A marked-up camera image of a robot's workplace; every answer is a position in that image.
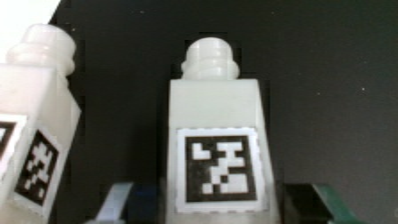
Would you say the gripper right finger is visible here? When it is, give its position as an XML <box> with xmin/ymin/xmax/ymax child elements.
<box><xmin>283</xmin><ymin>183</ymin><xmax>368</xmax><ymax>224</ymax></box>

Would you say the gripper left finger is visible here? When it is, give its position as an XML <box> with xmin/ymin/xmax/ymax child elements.
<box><xmin>87</xmin><ymin>182</ymin><xmax>158</xmax><ymax>224</ymax></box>

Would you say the white leg with tag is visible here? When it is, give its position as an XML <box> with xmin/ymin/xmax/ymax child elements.
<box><xmin>165</xmin><ymin>37</ymin><xmax>281</xmax><ymax>224</ymax></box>

